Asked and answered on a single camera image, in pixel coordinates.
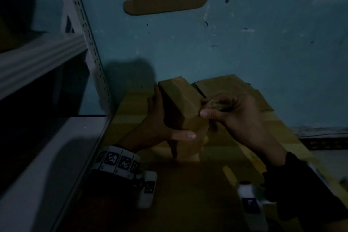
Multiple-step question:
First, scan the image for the person's left hand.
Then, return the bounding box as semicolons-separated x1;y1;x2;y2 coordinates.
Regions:
117;82;197;154

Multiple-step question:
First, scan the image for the person's right hand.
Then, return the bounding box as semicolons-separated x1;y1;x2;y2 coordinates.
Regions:
200;92;288;166

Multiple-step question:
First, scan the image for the person's left forearm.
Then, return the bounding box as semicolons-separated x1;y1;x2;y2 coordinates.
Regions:
58;185;140;232

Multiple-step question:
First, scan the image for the person's right forearm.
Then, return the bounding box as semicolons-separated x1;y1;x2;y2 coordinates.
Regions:
323;217;348;232

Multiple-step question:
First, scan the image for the black left wristband with markers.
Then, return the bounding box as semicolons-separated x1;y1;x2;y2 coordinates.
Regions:
89;145;142;187

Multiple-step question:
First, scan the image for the black wristband with markers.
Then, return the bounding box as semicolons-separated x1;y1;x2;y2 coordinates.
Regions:
262;151;348;223
89;145;142;187

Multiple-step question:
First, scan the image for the black patterned strip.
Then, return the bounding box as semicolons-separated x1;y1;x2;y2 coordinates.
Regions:
293;125;348;151

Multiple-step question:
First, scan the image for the black right wristband with markers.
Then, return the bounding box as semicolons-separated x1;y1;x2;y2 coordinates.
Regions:
262;151;348;223

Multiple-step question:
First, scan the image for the white metal shelf rack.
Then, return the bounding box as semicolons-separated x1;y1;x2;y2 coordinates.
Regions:
0;0;114;232

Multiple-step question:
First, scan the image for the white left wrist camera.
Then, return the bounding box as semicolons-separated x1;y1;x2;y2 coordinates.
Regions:
135;170;159;210

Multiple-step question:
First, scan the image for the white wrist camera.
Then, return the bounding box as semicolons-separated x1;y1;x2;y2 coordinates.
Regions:
135;170;159;210
235;180;273;232

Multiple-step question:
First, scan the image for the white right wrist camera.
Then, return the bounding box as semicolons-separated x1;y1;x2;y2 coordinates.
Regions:
235;180;273;232

